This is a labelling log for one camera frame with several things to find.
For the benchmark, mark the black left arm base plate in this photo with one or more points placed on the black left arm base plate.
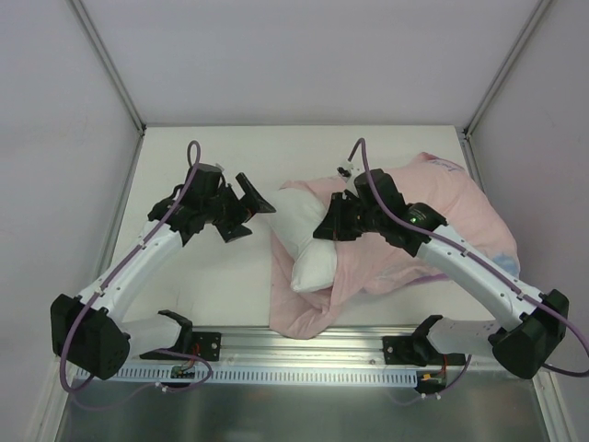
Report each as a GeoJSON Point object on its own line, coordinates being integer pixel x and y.
{"type": "Point", "coordinates": [205, 344]}

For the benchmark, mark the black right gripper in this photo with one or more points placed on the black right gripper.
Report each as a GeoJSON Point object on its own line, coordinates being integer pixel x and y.
{"type": "Point", "coordinates": [343, 217]}

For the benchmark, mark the aluminium corner post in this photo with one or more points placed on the aluminium corner post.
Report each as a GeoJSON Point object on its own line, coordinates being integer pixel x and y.
{"type": "Point", "coordinates": [506, 67]}
{"type": "Point", "coordinates": [99, 48]}

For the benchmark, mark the white pillow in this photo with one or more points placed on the white pillow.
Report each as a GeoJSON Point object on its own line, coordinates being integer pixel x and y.
{"type": "Point", "coordinates": [297, 215]}

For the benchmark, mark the right aluminium corner post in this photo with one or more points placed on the right aluminium corner post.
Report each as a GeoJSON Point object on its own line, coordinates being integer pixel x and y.
{"type": "Point", "coordinates": [506, 67]}

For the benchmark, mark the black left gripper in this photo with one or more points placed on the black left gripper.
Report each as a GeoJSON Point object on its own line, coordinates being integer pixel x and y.
{"type": "Point", "coordinates": [235, 208]}

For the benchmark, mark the white slotted cable duct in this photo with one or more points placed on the white slotted cable duct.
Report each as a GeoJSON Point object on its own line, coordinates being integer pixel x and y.
{"type": "Point", "coordinates": [269, 375]}

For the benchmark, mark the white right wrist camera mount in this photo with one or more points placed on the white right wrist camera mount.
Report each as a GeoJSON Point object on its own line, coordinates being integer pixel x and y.
{"type": "Point", "coordinates": [347, 171]}

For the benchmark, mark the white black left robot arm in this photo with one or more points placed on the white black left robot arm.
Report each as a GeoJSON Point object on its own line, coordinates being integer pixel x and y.
{"type": "Point", "coordinates": [89, 329]}

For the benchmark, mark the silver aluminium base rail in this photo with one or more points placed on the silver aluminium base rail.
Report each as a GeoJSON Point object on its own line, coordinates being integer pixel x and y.
{"type": "Point", "coordinates": [338, 347]}

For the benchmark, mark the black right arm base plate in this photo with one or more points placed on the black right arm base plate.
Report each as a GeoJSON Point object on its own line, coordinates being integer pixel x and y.
{"type": "Point", "coordinates": [408, 350]}

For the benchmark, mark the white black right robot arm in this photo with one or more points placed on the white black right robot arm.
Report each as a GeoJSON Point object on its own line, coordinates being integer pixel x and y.
{"type": "Point", "coordinates": [527, 325]}

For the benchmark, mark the left aluminium corner post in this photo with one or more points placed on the left aluminium corner post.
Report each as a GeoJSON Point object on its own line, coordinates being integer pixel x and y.
{"type": "Point", "coordinates": [99, 48]}

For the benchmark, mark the purple Elsa print pillowcase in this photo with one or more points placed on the purple Elsa print pillowcase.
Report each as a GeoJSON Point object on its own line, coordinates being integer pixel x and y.
{"type": "Point", "coordinates": [369, 266]}

